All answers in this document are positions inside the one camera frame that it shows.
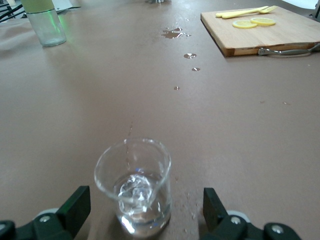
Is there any green sleeved glass bottle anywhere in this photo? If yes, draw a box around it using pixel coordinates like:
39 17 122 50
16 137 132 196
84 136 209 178
19 0 68 48

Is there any spilled liquid puddle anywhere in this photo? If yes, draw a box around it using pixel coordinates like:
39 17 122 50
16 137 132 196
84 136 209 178
160 26 193 41

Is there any wooden cutting board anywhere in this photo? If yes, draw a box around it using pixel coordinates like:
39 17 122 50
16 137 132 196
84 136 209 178
200 5 320 58

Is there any brown table cover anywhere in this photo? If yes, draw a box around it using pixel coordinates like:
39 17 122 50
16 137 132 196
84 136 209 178
0 0 320 240

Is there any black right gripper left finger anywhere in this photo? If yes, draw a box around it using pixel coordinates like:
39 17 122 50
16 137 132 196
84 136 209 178
0 185 92 240

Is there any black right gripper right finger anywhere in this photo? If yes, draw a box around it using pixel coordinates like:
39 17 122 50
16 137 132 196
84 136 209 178
202 187 301 240

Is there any clear glass cup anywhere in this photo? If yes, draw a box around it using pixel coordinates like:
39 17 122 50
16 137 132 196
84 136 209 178
93 138 173 238

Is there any yellow plastic fork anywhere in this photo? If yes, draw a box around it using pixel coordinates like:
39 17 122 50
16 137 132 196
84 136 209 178
221 5 278 20

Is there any lemon slice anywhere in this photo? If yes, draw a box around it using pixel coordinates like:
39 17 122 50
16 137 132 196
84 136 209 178
250 17 277 27
232 19 259 30

